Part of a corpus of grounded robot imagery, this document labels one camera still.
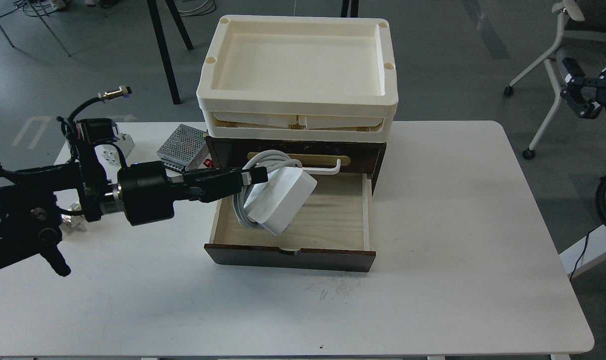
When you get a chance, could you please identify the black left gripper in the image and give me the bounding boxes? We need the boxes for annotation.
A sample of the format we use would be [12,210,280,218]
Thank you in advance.
[117,161,268,226]

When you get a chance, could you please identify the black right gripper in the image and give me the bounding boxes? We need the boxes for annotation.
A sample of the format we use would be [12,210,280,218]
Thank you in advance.
[561,57,606,119]

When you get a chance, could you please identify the white power strip with cable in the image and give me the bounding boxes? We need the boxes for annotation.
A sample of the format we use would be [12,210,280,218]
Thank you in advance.
[232,149,317,236]

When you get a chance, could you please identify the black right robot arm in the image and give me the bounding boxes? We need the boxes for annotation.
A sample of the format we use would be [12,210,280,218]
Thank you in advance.
[561,57,606,228]

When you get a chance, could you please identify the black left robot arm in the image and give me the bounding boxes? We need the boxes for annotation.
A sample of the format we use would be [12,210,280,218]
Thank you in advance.
[0,86,268,277]

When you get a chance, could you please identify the metal mesh power supply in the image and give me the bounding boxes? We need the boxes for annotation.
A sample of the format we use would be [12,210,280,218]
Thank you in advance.
[157,124,209,173]

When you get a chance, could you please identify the white office chair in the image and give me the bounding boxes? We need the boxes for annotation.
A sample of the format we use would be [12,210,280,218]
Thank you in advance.
[502,0,585,160]

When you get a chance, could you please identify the cream plastic tray top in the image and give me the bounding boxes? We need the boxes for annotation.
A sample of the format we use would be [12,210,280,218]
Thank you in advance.
[197,14,399,143]

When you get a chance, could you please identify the black stand legs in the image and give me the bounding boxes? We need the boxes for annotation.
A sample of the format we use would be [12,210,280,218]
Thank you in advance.
[145,0,194,105]

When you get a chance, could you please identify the open wooden drawer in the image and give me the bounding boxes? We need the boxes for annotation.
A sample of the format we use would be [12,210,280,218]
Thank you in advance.
[204,173,376,273]

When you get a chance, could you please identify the silver white metal connector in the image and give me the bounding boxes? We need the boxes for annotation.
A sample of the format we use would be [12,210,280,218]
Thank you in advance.
[60,201,87,235]

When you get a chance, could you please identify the white drawer handle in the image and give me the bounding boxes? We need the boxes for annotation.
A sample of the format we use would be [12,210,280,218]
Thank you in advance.
[255,155,342,176]

